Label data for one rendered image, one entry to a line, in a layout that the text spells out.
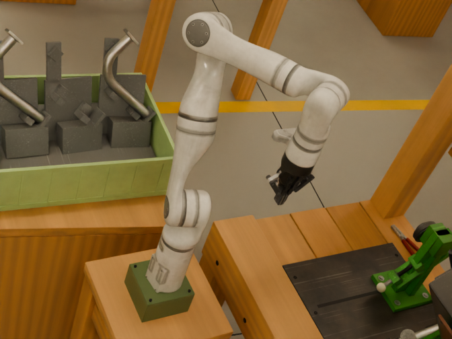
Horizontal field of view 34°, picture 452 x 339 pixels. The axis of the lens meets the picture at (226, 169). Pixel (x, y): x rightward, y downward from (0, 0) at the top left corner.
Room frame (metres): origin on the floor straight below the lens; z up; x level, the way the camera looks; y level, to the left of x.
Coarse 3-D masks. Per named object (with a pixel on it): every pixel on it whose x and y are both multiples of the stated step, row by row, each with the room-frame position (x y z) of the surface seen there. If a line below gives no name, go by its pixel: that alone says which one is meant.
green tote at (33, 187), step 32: (96, 96) 1.93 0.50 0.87; (160, 128) 1.81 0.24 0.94; (128, 160) 1.60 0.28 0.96; (160, 160) 1.65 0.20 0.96; (0, 192) 1.38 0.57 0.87; (32, 192) 1.43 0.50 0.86; (64, 192) 1.49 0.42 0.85; (96, 192) 1.55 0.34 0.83; (128, 192) 1.61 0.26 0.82; (160, 192) 1.67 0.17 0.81
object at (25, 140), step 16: (0, 64) 1.66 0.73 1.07; (0, 80) 1.65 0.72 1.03; (16, 80) 1.68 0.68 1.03; (32, 80) 1.71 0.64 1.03; (32, 96) 1.69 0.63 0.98; (0, 112) 1.61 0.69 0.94; (16, 112) 1.64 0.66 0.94; (0, 128) 1.59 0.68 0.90; (16, 128) 1.58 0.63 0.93; (32, 128) 1.61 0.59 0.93; (0, 144) 1.57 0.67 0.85; (16, 144) 1.56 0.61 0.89; (32, 144) 1.59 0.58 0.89
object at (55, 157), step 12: (48, 144) 1.65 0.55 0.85; (108, 144) 1.75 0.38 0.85; (0, 156) 1.53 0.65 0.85; (36, 156) 1.59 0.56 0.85; (48, 156) 1.60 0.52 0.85; (60, 156) 1.62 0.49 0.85; (72, 156) 1.64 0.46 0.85; (84, 156) 1.66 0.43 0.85; (96, 156) 1.68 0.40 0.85; (108, 156) 1.70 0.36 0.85; (120, 156) 1.72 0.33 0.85; (132, 156) 1.74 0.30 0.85; (144, 156) 1.76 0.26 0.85; (0, 168) 1.49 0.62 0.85
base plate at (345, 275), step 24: (288, 264) 1.50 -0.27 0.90; (312, 264) 1.53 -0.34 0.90; (336, 264) 1.57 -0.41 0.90; (360, 264) 1.61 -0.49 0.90; (384, 264) 1.64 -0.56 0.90; (312, 288) 1.45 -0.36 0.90; (336, 288) 1.48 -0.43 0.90; (360, 288) 1.51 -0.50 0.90; (312, 312) 1.36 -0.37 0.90; (336, 312) 1.39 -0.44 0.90; (360, 312) 1.43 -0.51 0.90; (384, 312) 1.46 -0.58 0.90; (408, 312) 1.49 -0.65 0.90; (432, 312) 1.53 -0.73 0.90; (336, 336) 1.31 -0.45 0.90; (360, 336) 1.34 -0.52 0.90; (384, 336) 1.37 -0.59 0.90
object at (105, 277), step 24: (96, 264) 1.28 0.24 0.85; (120, 264) 1.31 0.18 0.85; (192, 264) 1.41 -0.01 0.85; (96, 288) 1.21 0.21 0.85; (120, 288) 1.24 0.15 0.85; (192, 288) 1.33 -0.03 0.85; (120, 312) 1.16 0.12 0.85; (192, 312) 1.25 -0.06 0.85; (216, 312) 1.28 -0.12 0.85; (120, 336) 1.09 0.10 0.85; (144, 336) 1.12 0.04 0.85; (168, 336) 1.15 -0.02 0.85; (192, 336) 1.18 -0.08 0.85; (216, 336) 1.21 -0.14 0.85
